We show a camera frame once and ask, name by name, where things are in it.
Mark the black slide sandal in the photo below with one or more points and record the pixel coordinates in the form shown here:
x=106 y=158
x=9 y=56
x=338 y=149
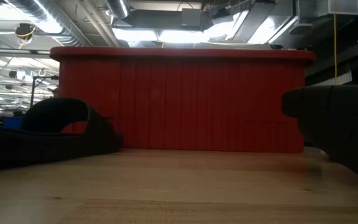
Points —
x=340 y=124
x=42 y=146

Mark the red plastic bin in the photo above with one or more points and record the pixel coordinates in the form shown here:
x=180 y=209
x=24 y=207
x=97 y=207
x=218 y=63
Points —
x=182 y=99

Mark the blue storage bin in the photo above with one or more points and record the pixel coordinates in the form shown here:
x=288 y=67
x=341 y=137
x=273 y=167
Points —
x=12 y=123

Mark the grey ceiling box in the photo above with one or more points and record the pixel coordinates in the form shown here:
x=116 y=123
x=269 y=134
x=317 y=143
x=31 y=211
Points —
x=191 y=17

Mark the black metal stand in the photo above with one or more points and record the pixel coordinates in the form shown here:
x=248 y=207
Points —
x=32 y=93

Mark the silver spiral air duct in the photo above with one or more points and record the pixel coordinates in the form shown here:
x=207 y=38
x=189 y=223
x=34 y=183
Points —
x=57 y=21

